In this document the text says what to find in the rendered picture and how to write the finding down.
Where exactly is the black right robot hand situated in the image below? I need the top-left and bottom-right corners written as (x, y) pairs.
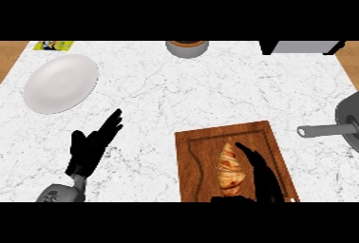
top-left (209, 141), bottom-right (287, 203)

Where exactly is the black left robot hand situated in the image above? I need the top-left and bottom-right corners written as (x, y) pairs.
top-left (65, 108), bottom-right (124, 178)

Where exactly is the golden brown croissant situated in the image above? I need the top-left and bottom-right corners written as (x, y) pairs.
top-left (215, 142), bottom-right (247, 196)

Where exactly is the brown wooden cutting board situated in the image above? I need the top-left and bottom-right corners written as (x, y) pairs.
top-left (175, 120), bottom-right (302, 203)

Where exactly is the white oval plate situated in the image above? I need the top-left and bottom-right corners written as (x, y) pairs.
top-left (23, 53), bottom-right (101, 115)

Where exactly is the yellow printed packet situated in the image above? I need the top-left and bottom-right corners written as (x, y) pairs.
top-left (33, 41), bottom-right (76, 52)

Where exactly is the grey cylindrical container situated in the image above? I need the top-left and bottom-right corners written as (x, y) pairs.
top-left (164, 41), bottom-right (210, 60)

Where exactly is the grey and black appliance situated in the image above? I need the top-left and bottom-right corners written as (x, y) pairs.
top-left (259, 41), bottom-right (348, 56)

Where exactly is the grey pot with handle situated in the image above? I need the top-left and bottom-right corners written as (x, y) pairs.
top-left (296, 90), bottom-right (359, 149)

